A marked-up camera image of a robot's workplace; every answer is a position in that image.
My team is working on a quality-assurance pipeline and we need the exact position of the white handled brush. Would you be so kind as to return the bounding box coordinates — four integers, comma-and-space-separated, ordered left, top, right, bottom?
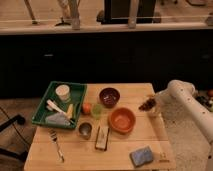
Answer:
46, 99, 75, 124

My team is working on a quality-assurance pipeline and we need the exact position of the purple bowl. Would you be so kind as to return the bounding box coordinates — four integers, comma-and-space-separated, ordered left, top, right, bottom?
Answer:
99, 87, 120, 108

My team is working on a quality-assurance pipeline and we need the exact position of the orange bowl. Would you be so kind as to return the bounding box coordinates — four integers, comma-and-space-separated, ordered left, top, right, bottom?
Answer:
108, 107, 136, 134

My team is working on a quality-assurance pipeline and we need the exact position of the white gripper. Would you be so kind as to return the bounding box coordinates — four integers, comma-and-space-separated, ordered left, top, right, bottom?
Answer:
147, 89, 172, 117

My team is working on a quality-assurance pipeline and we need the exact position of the yellow cheese wedge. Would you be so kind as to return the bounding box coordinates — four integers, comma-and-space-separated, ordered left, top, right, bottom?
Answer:
66, 104, 74, 119

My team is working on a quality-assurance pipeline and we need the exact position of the grey cloth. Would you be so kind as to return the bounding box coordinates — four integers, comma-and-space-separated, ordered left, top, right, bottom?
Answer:
45, 113, 70, 126

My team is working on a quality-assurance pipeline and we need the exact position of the white cup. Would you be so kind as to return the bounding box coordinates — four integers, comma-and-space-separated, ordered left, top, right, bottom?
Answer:
55, 84, 70, 102

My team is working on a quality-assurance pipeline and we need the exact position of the dark red grape bunch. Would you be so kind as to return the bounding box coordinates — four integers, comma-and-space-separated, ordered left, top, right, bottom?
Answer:
139, 96, 156, 111

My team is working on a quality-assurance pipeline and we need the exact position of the silver fork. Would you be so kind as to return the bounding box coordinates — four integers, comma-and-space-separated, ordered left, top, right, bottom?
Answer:
50, 130, 65, 163

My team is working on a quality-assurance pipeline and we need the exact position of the small metal cup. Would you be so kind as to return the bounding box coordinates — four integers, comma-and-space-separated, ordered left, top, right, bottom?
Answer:
78, 122, 92, 140

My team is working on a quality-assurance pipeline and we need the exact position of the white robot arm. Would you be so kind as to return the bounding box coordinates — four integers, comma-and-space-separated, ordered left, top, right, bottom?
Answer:
146, 80, 213, 171

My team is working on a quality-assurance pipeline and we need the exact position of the green plastic cup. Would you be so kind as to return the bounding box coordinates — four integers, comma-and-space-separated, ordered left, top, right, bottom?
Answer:
91, 104, 102, 119

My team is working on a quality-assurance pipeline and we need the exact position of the black chair base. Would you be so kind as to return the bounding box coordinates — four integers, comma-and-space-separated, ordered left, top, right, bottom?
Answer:
0, 115, 28, 162

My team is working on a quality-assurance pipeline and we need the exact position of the orange fruit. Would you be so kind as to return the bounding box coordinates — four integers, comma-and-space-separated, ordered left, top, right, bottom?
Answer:
82, 103, 92, 115

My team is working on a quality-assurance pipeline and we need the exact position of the green plastic tray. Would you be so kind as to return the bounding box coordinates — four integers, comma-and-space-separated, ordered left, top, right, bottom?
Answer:
32, 81, 87, 129

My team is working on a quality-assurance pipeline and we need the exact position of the blue sponge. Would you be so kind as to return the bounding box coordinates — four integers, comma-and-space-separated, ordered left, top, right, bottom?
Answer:
130, 146, 154, 167

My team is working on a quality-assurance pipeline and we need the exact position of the brown white eraser block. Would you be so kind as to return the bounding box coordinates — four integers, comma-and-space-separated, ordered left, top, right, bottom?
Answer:
95, 126, 109, 150

